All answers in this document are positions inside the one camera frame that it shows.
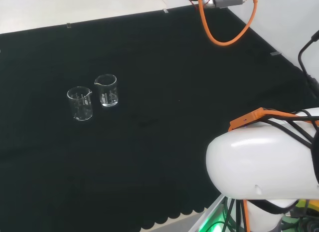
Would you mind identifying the orange adapter box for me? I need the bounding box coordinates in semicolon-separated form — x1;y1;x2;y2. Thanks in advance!
228;107;266;132

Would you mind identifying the yellow stop button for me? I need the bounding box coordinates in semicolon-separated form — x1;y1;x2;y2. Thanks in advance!
295;199;319;218

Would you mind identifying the black bench cloth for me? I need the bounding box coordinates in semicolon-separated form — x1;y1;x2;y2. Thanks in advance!
0;6;319;232

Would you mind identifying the orange cable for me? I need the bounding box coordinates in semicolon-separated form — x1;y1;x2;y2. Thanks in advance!
197;0;259;46

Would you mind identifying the black cable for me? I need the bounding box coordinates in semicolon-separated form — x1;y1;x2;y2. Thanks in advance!
298;29;319;91

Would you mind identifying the clear glass beaker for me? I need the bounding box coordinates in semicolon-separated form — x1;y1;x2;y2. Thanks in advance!
66;86;94;121
94;74;118;108

